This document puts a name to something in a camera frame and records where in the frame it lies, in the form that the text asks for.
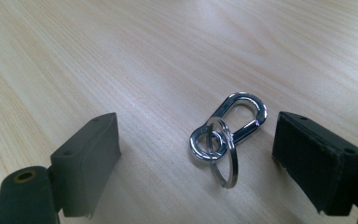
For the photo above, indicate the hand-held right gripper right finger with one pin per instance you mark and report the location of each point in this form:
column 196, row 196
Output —
column 313, row 161

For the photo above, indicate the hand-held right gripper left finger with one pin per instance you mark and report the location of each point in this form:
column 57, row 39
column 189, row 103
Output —
column 80, row 168

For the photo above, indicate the silver metal carabiner clip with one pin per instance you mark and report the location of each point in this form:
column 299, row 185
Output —
column 256, row 107

